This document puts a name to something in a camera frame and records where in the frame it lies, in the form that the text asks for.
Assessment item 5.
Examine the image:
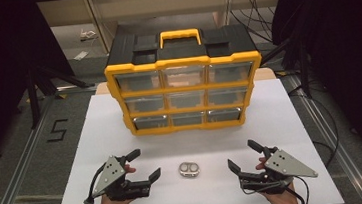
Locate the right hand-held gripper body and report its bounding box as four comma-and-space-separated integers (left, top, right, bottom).
237, 142, 321, 199

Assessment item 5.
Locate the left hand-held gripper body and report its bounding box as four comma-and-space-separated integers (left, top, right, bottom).
88, 152, 152, 204

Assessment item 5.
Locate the silver metal two-hole part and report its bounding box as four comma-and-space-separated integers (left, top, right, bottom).
178, 160, 201, 179

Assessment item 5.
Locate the yellow black drawer organizer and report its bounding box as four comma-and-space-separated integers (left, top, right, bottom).
100, 21, 269, 140

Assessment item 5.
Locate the person's right hand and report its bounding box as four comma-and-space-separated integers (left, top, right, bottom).
254, 154, 302, 204

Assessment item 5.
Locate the grid of transparent drawers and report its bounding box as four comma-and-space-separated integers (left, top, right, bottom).
113, 59, 259, 133

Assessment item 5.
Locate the black metal stand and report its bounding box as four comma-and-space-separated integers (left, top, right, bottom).
24, 58, 100, 131
258, 36, 313, 103

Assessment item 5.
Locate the white paper slip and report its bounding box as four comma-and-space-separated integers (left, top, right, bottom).
73, 50, 91, 62

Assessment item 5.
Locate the white power strip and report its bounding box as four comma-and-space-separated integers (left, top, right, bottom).
79, 27, 100, 42

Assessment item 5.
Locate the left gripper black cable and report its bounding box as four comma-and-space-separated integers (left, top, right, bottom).
80, 162, 111, 204

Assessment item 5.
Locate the metal floor rail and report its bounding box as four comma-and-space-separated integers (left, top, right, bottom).
286, 68, 362, 204
0, 93, 66, 204

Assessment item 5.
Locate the black floor cable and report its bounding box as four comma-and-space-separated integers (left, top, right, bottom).
287, 81, 344, 172

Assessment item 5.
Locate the yellow carry handle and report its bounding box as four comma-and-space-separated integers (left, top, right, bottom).
157, 28, 203, 50

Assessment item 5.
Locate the bundle of hanging black cables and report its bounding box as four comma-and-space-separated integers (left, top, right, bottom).
228, 0, 280, 46

